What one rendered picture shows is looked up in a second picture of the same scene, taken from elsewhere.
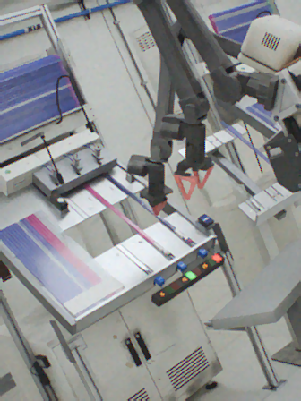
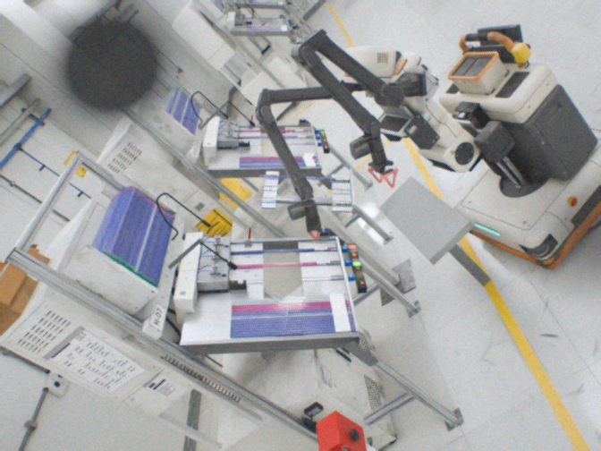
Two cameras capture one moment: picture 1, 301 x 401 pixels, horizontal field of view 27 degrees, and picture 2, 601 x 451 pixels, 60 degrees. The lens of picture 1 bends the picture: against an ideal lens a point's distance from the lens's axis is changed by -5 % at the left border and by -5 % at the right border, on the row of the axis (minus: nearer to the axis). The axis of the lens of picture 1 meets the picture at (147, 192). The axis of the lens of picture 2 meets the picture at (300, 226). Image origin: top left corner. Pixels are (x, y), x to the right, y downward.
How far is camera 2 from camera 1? 1.51 m
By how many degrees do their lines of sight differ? 38
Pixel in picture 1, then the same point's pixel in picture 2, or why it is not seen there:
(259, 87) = (412, 84)
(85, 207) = (251, 276)
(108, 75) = (45, 232)
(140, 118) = not seen: hidden behind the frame
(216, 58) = (377, 80)
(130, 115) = not seen: hidden behind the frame
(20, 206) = (214, 310)
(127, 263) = (323, 283)
